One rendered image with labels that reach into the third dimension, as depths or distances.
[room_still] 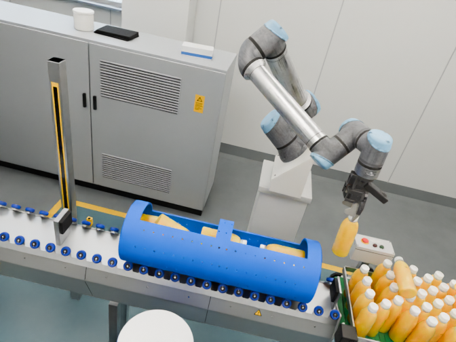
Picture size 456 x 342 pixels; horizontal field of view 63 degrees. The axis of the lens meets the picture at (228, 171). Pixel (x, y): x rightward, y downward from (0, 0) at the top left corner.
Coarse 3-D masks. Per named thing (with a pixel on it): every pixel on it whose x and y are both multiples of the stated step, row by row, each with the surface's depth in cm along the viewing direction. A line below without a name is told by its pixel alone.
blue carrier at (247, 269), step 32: (128, 224) 159; (192, 224) 183; (224, 224) 166; (128, 256) 162; (160, 256) 159; (192, 256) 158; (224, 256) 157; (256, 256) 157; (288, 256) 158; (320, 256) 159; (256, 288) 161; (288, 288) 158
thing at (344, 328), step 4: (340, 324) 160; (344, 324) 160; (340, 328) 159; (344, 328) 158; (348, 328) 158; (352, 328) 159; (336, 332) 163; (340, 332) 158; (344, 332) 156; (348, 332) 157; (352, 332) 157; (356, 332) 158; (336, 336) 162; (340, 336) 157; (344, 336) 155; (348, 336) 155; (352, 336) 156; (356, 336) 156; (336, 340) 161; (340, 340) 156; (344, 340) 155; (348, 340) 155; (352, 340) 155; (356, 340) 155
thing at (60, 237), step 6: (66, 210) 177; (60, 216) 173; (66, 216) 174; (54, 222) 170; (60, 222) 171; (66, 222) 175; (72, 222) 182; (54, 228) 172; (60, 228) 173; (66, 228) 177; (60, 234) 175; (66, 234) 182; (60, 240) 177
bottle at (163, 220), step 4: (160, 216) 169; (164, 216) 167; (160, 220) 165; (164, 220) 166; (168, 220) 167; (172, 220) 169; (160, 224) 165; (164, 224) 165; (168, 224) 166; (172, 224) 167; (176, 224) 168; (176, 228) 167; (180, 228) 168; (184, 228) 170; (172, 236) 167
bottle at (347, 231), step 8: (344, 224) 152; (352, 224) 150; (344, 232) 152; (352, 232) 151; (336, 240) 158; (344, 240) 154; (352, 240) 154; (336, 248) 158; (344, 248) 156; (344, 256) 159
